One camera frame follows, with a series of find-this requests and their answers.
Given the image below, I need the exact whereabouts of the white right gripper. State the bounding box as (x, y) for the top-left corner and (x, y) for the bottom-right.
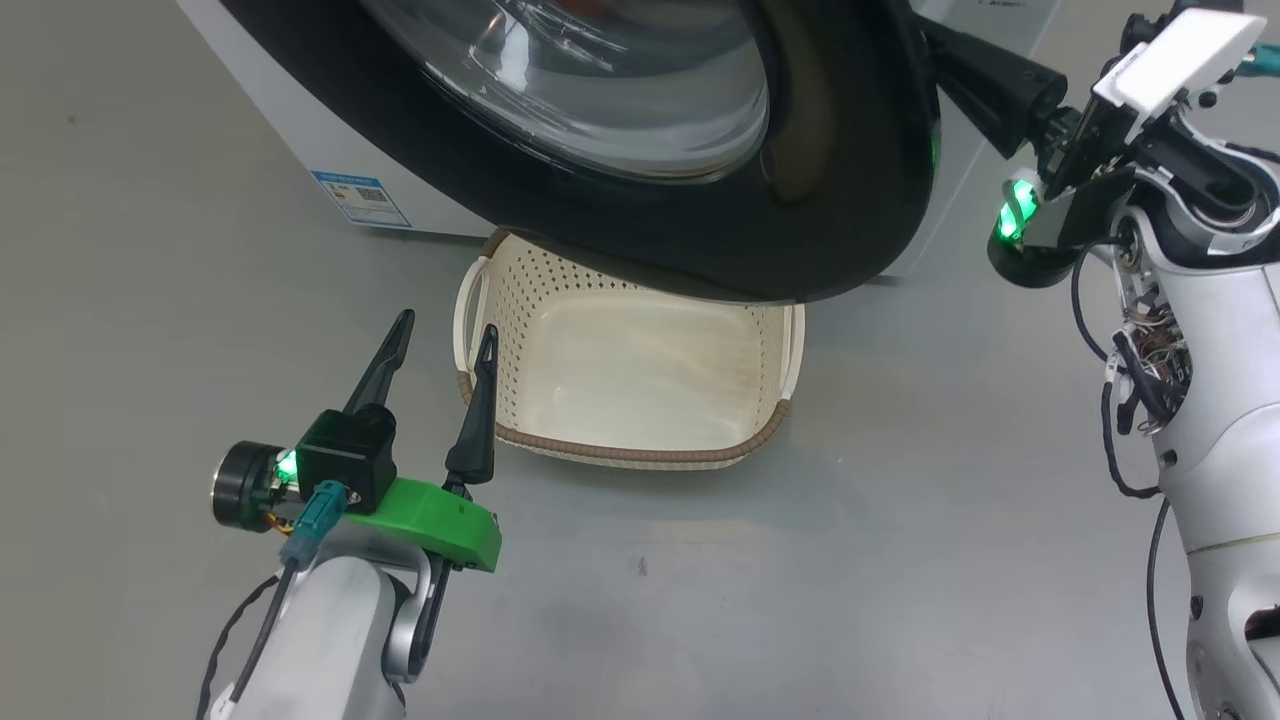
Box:
(916, 10), (1268, 289)

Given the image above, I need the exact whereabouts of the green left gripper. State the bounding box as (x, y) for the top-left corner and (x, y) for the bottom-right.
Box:
(212, 309), (503, 574)

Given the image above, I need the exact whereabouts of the black glass washing machine door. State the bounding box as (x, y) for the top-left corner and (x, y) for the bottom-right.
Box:
(218, 0), (941, 304)

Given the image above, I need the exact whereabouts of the cream perforated laundry basket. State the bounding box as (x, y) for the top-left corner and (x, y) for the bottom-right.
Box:
(455, 230), (806, 471)

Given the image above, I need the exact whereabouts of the white front-load washing machine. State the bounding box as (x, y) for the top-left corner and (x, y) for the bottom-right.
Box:
(178, 0), (1061, 286)

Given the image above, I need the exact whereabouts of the blue energy label sticker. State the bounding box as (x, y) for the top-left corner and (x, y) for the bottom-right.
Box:
(310, 170), (413, 231)

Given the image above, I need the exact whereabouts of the teal left camera connector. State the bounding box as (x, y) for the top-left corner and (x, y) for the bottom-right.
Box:
(280, 480), (352, 572)

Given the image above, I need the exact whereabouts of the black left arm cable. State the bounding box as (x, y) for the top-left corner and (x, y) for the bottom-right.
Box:
(197, 563), (301, 720)

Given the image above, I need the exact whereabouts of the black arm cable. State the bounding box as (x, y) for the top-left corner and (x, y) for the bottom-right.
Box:
(1146, 497), (1197, 720)
(197, 563), (301, 720)
(1070, 235), (1167, 501)

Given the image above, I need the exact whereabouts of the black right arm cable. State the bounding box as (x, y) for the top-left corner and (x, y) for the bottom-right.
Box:
(1070, 235), (1167, 501)
(1146, 497), (1197, 720)

